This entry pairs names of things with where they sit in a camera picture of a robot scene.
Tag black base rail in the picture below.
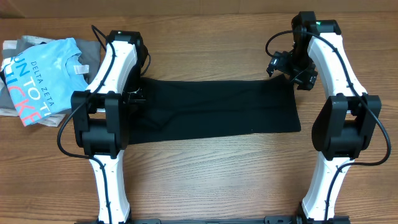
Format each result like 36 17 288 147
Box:
131 215 351 224

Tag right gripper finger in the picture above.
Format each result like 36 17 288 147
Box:
266 51 288 77
292 70 318 90

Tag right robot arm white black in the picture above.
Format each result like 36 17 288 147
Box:
264 11 382 223

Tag light blue printed t-shirt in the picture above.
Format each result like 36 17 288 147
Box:
2 38 88 126

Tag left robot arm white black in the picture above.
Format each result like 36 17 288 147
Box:
71 30 148 223

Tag black t-shirt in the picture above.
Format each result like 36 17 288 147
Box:
129 75 301 144

